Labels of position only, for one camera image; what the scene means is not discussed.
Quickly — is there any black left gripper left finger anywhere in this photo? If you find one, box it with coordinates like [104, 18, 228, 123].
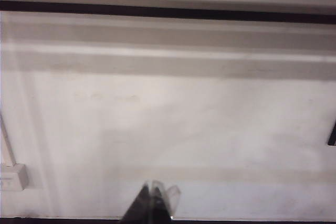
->
[120, 181, 153, 221]

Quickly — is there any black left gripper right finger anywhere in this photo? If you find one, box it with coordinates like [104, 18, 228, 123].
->
[151, 180, 182, 221]

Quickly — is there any green exit sign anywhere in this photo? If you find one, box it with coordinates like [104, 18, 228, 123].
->
[327, 120, 336, 146]

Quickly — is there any white wall socket box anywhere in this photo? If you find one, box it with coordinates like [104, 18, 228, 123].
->
[0, 163, 28, 192]

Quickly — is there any white cable conduit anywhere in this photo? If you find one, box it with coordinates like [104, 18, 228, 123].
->
[0, 114, 17, 167]

